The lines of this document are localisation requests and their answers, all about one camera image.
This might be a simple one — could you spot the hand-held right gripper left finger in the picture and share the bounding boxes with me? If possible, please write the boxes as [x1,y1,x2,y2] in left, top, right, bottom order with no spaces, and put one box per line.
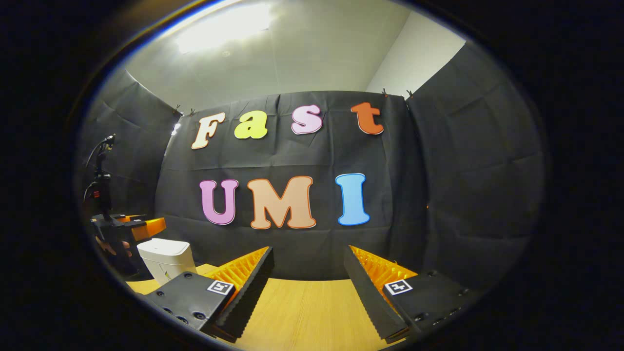
[141,246,275,343]

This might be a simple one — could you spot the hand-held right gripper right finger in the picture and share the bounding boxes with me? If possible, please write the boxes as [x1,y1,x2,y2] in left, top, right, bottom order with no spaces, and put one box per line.
[343,245,481,344]

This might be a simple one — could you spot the white desktop garbage bin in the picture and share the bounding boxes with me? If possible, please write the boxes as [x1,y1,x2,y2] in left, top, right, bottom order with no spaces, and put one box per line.
[137,238,197,287]

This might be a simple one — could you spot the black backdrop cloth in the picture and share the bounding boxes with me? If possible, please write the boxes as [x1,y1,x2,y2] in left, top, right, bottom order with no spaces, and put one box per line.
[76,41,546,293]

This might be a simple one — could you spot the ceiling light panel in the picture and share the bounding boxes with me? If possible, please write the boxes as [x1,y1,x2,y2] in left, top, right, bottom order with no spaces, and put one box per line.
[175,2,273,54]

